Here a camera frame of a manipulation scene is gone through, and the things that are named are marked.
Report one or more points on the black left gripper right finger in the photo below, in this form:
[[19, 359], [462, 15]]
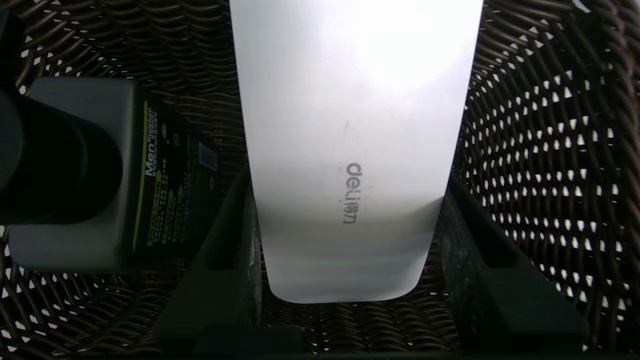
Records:
[[495, 300]]

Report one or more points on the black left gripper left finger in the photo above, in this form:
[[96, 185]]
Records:
[[225, 300]]

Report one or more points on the dark grey bottle black cap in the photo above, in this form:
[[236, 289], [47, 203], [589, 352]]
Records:
[[100, 175]]

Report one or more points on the white pencil case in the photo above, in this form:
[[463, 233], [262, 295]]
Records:
[[350, 125]]

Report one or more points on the dark brown wicker basket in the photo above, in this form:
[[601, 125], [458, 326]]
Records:
[[550, 150]]

